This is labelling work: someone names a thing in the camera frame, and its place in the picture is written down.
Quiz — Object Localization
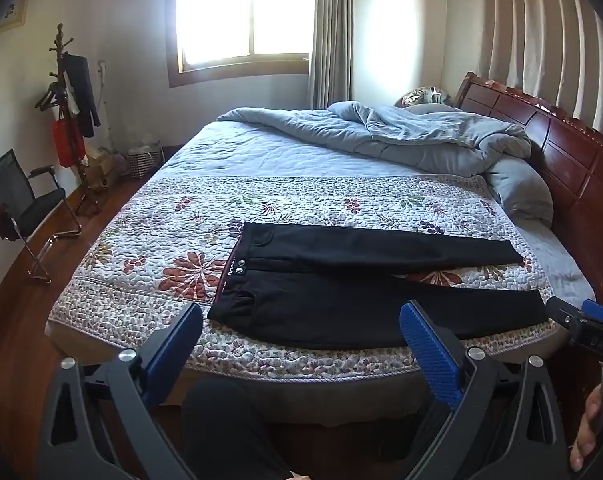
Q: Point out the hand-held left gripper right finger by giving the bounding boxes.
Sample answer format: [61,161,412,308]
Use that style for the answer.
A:
[399,300,569,480]

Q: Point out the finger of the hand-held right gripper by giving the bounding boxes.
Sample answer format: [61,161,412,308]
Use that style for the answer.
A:
[546,296,603,362]
[581,299,603,327]

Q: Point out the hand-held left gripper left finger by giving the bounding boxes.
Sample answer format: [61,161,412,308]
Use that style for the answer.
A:
[38,301,205,480]

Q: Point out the black pants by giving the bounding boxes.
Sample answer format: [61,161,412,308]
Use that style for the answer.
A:
[208,221,549,351]

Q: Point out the person's right hand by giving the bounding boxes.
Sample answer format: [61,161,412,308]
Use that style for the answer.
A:
[570,384,603,472]

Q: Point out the floral quilted bedspread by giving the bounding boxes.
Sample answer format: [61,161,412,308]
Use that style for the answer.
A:
[46,120,597,381]

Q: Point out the person's leg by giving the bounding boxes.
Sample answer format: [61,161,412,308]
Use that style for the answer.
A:
[182,379,292,480]

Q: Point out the light blue pillow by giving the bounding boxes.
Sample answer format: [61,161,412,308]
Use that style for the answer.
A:
[484,157,555,223]

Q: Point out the red wooden bed headboard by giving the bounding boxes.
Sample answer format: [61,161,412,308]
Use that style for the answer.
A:
[454,71,603,306]

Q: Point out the woven storage basket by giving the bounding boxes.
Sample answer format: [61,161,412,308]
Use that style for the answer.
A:
[126,142,165,180]

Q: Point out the brown bag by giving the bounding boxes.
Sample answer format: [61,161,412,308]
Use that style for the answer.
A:
[86,149,128,192]

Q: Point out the black office chair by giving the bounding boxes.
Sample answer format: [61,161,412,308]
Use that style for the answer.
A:
[0,149,82,282]

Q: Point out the light blue duvet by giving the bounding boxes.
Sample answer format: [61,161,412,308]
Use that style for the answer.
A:
[216,100,532,177]

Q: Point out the red hanging bag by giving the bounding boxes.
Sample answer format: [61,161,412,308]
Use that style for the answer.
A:
[52,117,86,168]

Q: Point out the patterned pillow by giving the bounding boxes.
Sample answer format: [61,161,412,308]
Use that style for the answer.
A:
[394,87,455,109]

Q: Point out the black hanging coat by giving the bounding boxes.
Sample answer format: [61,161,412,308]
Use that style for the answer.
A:
[63,52,102,138]

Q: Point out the beige curtain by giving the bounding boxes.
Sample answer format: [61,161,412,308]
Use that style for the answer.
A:
[481,0,603,146]

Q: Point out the wooden coat rack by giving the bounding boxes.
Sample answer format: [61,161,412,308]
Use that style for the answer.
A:
[34,22,105,216]

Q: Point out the grey curtain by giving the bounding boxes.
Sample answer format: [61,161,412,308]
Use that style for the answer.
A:
[307,0,355,110]

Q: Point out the wooden framed window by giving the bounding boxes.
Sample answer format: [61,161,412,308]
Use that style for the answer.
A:
[166,0,317,88]

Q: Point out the framed wall picture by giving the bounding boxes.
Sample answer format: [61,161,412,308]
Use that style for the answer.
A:
[0,0,32,36]

